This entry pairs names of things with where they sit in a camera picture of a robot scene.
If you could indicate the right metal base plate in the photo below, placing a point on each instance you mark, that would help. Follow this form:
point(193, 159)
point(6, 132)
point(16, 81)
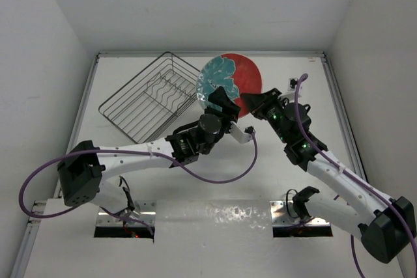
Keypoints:
point(281, 218)

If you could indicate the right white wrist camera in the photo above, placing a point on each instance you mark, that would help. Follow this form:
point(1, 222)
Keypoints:
point(290, 93)

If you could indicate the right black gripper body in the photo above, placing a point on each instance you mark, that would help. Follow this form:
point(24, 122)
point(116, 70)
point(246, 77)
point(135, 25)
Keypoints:
point(273, 111)

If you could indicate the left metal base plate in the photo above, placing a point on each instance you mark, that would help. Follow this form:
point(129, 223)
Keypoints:
point(143, 215)

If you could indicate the metal base plate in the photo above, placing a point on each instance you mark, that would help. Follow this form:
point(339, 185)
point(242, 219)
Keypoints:
point(143, 215)
point(281, 218)

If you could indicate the wire dish rack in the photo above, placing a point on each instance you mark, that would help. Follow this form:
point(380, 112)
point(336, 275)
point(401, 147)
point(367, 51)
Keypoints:
point(153, 99)

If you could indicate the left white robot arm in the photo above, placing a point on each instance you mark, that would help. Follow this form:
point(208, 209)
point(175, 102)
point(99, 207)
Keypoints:
point(84, 174)

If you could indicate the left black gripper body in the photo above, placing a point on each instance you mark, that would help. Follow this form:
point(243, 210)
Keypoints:
point(224, 126)

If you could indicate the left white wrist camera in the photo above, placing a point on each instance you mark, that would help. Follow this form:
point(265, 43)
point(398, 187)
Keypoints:
point(241, 135)

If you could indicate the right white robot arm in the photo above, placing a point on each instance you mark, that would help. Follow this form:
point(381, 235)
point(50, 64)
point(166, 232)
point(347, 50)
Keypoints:
point(383, 224)

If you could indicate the red and teal plate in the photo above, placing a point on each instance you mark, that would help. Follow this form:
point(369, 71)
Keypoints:
point(234, 72)

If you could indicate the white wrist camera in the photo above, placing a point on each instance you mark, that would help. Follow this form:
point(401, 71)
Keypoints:
point(290, 93)
point(241, 135)

